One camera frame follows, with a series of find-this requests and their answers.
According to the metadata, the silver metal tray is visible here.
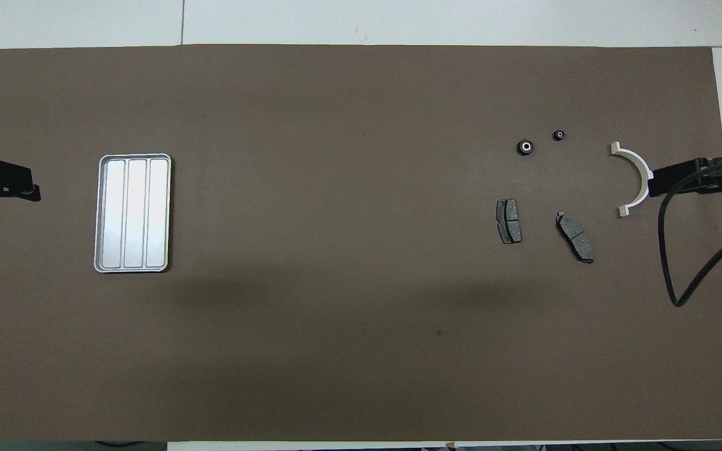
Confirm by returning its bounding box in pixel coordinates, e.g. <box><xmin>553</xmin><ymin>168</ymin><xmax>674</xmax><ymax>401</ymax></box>
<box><xmin>93</xmin><ymin>153</ymin><xmax>172</xmax><ymax>274</ymax></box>

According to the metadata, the white semicircular clamp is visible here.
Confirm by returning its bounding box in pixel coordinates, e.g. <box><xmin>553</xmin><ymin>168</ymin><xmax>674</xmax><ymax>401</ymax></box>
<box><xmin>610</xmin><ymin>142</ymin><xmax>654</xmax><ymax>219</ymax></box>

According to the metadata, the long grey brake pad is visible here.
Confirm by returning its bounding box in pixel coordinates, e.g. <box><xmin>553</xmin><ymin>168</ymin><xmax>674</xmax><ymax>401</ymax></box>
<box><xmin>555</xmin><ymin>211</ymin><xmax>595</xmax><ymax>264</ymax></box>

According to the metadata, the short dark brake pad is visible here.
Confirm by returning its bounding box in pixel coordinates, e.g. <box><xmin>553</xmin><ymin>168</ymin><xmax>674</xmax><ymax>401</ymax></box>
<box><xmin>496</xmin><ymin>199</ymin><xmax>523</xmax><ymax>245</ymax></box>

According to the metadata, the brown table mat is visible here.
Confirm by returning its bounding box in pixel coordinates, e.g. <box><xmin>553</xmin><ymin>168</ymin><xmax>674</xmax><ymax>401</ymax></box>
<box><xmin>0</xmin><ymin>44</ymin><xmax>722</xmax><ymax>442</ymax></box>

